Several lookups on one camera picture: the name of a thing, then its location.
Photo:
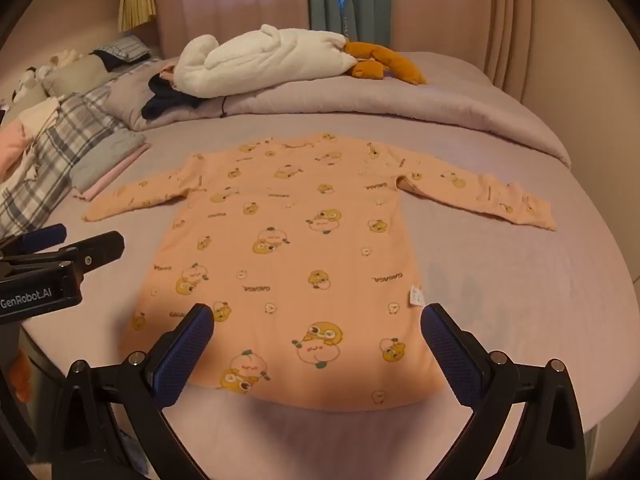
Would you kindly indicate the bed with lilac sheet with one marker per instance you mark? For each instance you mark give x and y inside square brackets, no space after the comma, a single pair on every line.
[500,270]

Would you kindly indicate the teal curtain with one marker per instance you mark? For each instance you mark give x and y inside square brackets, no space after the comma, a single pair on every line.
[345,0]

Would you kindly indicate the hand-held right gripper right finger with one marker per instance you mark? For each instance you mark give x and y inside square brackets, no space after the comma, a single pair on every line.
[450,355]

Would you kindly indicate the lilac duvet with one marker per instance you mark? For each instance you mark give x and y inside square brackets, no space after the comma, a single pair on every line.
[400,105]

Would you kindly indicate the grey folded cloth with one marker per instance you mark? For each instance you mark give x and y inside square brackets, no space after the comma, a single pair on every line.
[105,157]

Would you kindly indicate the striped pillow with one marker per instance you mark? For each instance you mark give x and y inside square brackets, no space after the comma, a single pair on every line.
[122,52]

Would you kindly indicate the peach cartoon print shirt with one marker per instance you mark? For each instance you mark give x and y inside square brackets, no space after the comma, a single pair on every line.
[300,240]

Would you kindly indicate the small black white plush toy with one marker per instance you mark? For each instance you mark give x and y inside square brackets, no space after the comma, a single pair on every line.
[30,82]

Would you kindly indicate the pink folded cloth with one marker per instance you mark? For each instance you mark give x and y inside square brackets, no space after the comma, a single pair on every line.
[117,175]

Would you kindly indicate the grey plaid blanket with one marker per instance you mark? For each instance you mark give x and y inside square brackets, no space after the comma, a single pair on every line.
[65,135]

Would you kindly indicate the pink crumpled cloth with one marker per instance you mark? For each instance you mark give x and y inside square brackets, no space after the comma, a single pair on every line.
[12,145]

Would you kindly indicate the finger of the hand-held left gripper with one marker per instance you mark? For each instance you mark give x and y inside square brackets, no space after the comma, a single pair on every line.
[45,235]
[100,252]

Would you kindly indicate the cream cloth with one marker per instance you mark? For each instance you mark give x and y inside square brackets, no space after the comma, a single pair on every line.
[37,120]

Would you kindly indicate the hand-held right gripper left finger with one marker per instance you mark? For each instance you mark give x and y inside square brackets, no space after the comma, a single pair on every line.
[185,355]

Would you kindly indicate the beige pillow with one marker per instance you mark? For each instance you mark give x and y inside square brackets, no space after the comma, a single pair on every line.
[80,77]

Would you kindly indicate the white blanket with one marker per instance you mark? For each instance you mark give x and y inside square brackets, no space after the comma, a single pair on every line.
[260,60]

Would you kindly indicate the dark navy cloth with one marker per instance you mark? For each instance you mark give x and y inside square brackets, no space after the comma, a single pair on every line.
[165,97]

